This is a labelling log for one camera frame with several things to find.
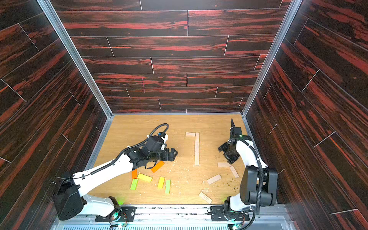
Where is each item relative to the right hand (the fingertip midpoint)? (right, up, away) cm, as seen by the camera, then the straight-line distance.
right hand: (226, 155), depth 89 cm
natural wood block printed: (-22, +12, +19) cm, 31 cm away
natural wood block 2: (+5, -11, -1) cm, 12 cm away
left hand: (-33, +3, -9) cm, 34 cm away
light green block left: (-56, -17, -6) cm, 59 cm away
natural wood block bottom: (-14, -22, -10) cm, 28 cm away
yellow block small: (-40, -16, -4) cm, 44 cm away
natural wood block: (-18, -4, +5) cm, 19 cm away
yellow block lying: (-51, -13, -2) cm, 52 cm away
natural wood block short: (0, -7, +4) cm, 8 cm away
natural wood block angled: (-8, -14, -3) cm, 17 cm away
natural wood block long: (-17, +6, +13) cm, 22 cm away
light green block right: (-36, -17, -6) cm, 41 cm away
